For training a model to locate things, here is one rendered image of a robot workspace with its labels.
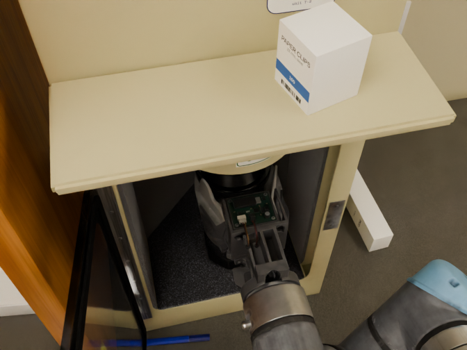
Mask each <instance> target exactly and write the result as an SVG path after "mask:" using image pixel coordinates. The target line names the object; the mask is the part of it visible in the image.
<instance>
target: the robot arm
mask: <svg viewBox="0 0 467 350"><path fill-rule="evenodd" d="M277 168H278V166H277V165H275V167H274V166H273V165H272V164H271V172H270V177H269V179H268V181H267V183H266V184H265V185H264V189H263V190H264V191H263V192H256V193H252V194H246V195H241V196H237V197H230V198H226V199H222V204H220V203H218V202H217V201H216V200H215V198H214V196H213V193H212V191H211V188H210V186H209V185H208V183H207V182H206V181H205V180H204V179H203V178H202V179H201V181H200V183H199V181H198V180H197V177H196V175H195V194H196V197H197V202H198V206H199V211H200V215H201V217H202V222H203V225H204V230H205V232H206V234H207V236H208V238H209V239H210V240H211V241H212V242H213V243H214V244H215V245H217V246H218V247H219V248H220V250H221V252H222V253H224V252H225V251H227V258H228V259H231V260H233V261H234V262H235V265H238V264H242V265H241V266H240V267H234V268H233V277H234V282H235V284H236V285H238V286H239V287H241V289H240V294H241V297H242V300H243V310H244V314H245V318H246V320H245V321H243V322H242V323H241V324H242V328H243V330H247V329H250V332H249V334H250V338H251V342H252V347H253V350H467V276H466V275H465V274H464V273H463V272H462V271H460V270H459V269H458V268H456V267H455V266H454V265H452V264H451V263H449V262H447V261H445V260H441V259H436V260H432V261H431V262H429V263H428V264H427V265H425V266H424V267H423V268H422V269H421V270H420V271H419V272H417V273H416V274H415V275H414V276H412V277H409V278H408V279H407V280H408V281H407V282H406V283H405V284H404V285H403V286H402V287H401V288H400V289H399V290H398V291H396V292H395V293H394V294H393V295H392V296H391V297H390V298H389V299H388V300H386V301H385V302H384V303H383V304H382V305H381V306H380V307H379V308H378V309H376V311H375V312H374V313H373V314H372V315H371V316H369V317H368V318H367V319H366V320H365V321H364V322H362V323H361V324H360V325H359V326H358V327H357V328H356V329H355V330H354V331H352V332H351V333H350V334H349V335H348V336H347V337H346V338H345V339H344V340H343V341H342V342H341V343H340V344H338V345H332V344H323V343H322V341H321V339H320V335H319V332H318V329H317V326H316V323H315V320H314V317H313V313H312V311H311V307H310V305H309V301H308V299H307V297H306V293H305V291H304V288H303V287H302V286H301V285H300V282H299V279H298V277H297V274H296V273H295V272H292V271H289V267H288V263H287V260H286V257H285V254H284V250H283V249H285V245H286V236H287V231H288V223H289V222H288V220H289V210H288V207H287V205H286V203H285V201H284V198H283V195H282V194H283V190H282V186H281V183H280V180H279V177H278V174H277Z"/></svg>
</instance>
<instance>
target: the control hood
mask: <svg viewBox="0 0 467 350"><path fill-rule="evenodd" d="M276 59H277V49H275V50H270V51H262V52H257V53H248V54H243V55H238V56H229V57H224V58H216V59H210V60H202V61H197V62H188V63H184V64H178V65H170V66H164V67H156V68H151V69H142V70H137V71H132V72H123V73H119V74H110V75H105V76H96V77H91V78H82V79H77V80H73V81H63V82H59V83H52V84H51V86H50V87H49V139H50V172H51V189H52V192H56V193H58V195H61V194H68V193H73V192H80V191H84V190H91V189H95V188H102V187H107V186H111V185H118V184H123V183H130V182H134V181H141V180H145V179H150V178H157V177H161V176H168V175H173V174H180V173H184V172H191V171H195V170H200V169H207V168H211V167H219V166H223V165H230V164H234V163H241V162H245V161H250V160H257V159H262V158H269V157H273V156H280V155H284V154H288V153H295V152H300V151H307V150H312V149H319V148H323V147H330V146H334V145H339V144H346V143H350V142H357V141H362V140H369V139H373V138H380V137H384V136H389V135H396V134H400V133H407V132H412V131H419V130H423V129H427V128H434V127H439V126H446V125H450V123H451V122H453V121H454V119H455V117H456V114H455V113H454V111H453V109H452V108H451V107H450V105H449V104H448V102H447V101H446V100H445V98H444V96H443V95H442V94H441V92H440V91H439V89H438V88H437V86H436V85H435V83H434V82H433V80H432V79H431V78H430V76H429V74H428V73H427V72H426V70H425V69H424V67H423V66H422V65H421V63H420V61H419V60H418V59H417V57H416V56H415V54H414V53H413V51H412V50H411V48H410V47H409V45H408V44H407V43H406V41H405V40H404V38H403V37H402V35H401V34H400V33H399V32H398V31H395V32H390V33H382V34H376V35H372V40H371V43H370V48H369V51H368V56H367V59H366V63H365V67H364V70H363V75H362V78H361V83H360V86H359V91H358V94H357V95H356V96H354V97H351V98H349V99H346V100H344V101H342V102H339V103H336V104H334V105H332V106H330V107H328V108H325V109H322V110H320V111H318V112H315V113H313V114H311V115H306V114H305V113H304V111H303V110H302V109H301V108H300V107H299V106H298V105H297V104H296V103H295V102H294V101H293V99H292V98H291V97H290V96H289V95H288V93H287V92H286V91H285V90H284V89H283V88H282V86H280V84H278V82H277V81H276V80H275V68H276Z"/></svg>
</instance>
